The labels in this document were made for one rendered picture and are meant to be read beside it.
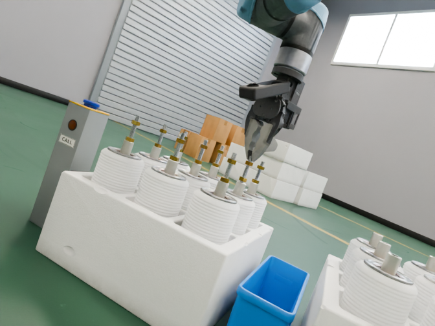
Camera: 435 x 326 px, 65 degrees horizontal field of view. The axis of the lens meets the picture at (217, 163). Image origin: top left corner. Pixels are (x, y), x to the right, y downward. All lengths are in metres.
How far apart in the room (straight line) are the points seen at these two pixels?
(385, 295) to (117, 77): 5.45
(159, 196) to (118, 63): 5.20
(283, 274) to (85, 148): 0.59
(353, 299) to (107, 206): 0.46
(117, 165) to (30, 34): 4.93
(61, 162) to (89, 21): 4.95
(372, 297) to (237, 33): 6.56
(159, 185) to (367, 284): 0.39
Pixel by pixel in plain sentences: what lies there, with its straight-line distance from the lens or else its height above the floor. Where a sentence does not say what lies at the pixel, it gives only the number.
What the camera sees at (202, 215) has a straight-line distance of 0.62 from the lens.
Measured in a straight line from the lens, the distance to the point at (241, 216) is 0.74.
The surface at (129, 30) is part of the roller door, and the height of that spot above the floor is 1.43.
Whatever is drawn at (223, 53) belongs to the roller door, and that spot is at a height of 1.88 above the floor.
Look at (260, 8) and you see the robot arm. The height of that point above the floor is 0.62.
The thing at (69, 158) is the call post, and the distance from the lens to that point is 0.88.
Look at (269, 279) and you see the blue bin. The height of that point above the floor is 0.06.
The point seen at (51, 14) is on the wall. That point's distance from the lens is 5.65.
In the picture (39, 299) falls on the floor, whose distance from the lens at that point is 0.68.
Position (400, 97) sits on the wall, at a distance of 6.29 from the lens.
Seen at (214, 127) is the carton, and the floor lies 0.47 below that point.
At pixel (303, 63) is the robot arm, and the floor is 0.57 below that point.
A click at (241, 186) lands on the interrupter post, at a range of 0.76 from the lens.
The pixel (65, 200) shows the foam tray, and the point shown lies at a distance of 0.76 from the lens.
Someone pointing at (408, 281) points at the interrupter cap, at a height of 0.25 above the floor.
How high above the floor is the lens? 0.36
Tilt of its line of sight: 4 degrees down
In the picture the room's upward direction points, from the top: 21 degrees clockwise
